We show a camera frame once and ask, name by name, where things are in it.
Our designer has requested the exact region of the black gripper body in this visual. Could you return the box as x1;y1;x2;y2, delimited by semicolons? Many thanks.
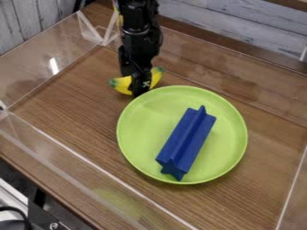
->
119;28;163;70

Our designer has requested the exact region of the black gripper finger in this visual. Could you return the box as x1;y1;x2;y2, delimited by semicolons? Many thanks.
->
133;68;153;96
119;56;137;76

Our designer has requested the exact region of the yellow toy banana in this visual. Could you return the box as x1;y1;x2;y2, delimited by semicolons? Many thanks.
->
109;66;165;95

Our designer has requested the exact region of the blue star-shaped block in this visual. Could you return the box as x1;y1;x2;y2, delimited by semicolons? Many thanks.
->
157;105;217;181

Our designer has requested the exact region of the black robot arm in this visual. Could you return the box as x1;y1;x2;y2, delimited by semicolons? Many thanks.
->
113;0;163;96

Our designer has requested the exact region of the green round plate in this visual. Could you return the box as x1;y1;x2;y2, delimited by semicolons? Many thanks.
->
117;85;249;185

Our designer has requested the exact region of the black metal stand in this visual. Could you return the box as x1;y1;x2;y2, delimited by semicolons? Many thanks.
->
29;188;70;230

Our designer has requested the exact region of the clear acrylic triangle bracket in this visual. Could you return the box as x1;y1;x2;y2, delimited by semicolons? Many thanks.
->
77;11;121;47

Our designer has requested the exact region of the clear acrylic tray wall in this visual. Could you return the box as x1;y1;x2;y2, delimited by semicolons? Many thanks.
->
0;4;307;230

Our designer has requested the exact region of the black cable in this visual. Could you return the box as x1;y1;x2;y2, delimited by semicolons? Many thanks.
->
0;206;34;230

